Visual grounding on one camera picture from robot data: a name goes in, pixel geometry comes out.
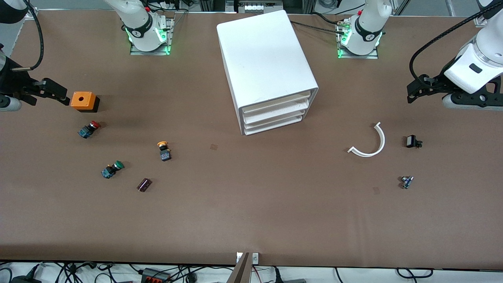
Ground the white curved plastic piece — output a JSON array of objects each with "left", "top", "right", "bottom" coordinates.
[{"left": 347, "top": 122, "right": 386, "bottom": 158}]

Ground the orange button box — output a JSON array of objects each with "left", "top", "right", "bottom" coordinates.
[{"left": 70, "top": 91, "right": 100, "bottom": 113}]

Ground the black cable on table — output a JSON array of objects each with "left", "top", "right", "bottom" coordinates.
[{"left": 291, "top": 20, "right": 349, "bottom": 37}]

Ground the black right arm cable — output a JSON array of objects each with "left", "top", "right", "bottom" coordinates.
[{"left": 11, "top": 0, "right": 44, "bottom": 72}]

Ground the red push button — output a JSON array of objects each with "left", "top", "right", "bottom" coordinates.
[{"left": 78, "top": 121, "right": 101, "bottom": 139}]

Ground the yellow push button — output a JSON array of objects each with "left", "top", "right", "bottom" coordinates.
[{"left": 157, "top": 141, "right": 172, "bottom": 162}]

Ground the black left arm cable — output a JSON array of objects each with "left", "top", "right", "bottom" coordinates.
[{"left": 409, "top": 12, "right": 503, "bottom": 85}]

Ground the black looped cable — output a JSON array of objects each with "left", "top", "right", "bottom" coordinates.
[{"left": 396, "top": 268, "right": 434, "bottom": 280}]

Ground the brown wooden post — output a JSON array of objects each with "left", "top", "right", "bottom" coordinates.
[{"left": 226, "top": 252, "right": 252, "bottom": 283}]

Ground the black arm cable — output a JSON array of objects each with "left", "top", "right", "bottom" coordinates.
[
  {"left": 409, "top": 12, "right": 503, "bottom": 85},
  {"left": 11, "top": 0, "right": 44, "bottom": 72}
]

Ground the black orange power strip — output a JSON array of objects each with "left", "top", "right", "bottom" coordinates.
[{"left": 141, "top": 268, "right": 172, "bottom": 283}]

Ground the white socket strip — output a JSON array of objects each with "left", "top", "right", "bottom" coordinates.
[{"left": 235, "top": 0, "right": 285, "bottom": 15}]

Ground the white drawer cabinet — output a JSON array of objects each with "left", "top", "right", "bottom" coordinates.
[{"left": 217, "top": 10, "right": 319, "bottom": 136}]

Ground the green push button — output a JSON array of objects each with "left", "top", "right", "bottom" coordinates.
[{"left": 101, "top": 160, "right": 125, "bottom": 179}]

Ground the white plastic drawer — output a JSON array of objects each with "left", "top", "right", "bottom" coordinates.
[
  {"left": 241, "top": 94, "right": 314, "bottom": 115},
  {"left": 242, "top": 101, "right": 310, "bottom": 122},
  {"left": 244, "top": 110, "right": 307, "bottom": 129},
  {"left": 244, "top": 116, "right": 303, "bottom": 135}
]

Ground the white metal bracket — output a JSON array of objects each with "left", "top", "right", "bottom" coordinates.
[{"left": 236, "top": 252, "right": 260, "bottom": 265}]

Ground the black left camera bracket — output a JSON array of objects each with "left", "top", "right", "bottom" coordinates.
[{"left": 452, "top": 79, "right": 503, "bottom": 108}]

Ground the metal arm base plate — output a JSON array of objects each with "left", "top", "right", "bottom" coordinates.
[
  {"left": 337, "top": 20, "right": 379, "bottom": 60},
  {"left": 129, "top": 17, "right": 174, "bottom": 56}
]

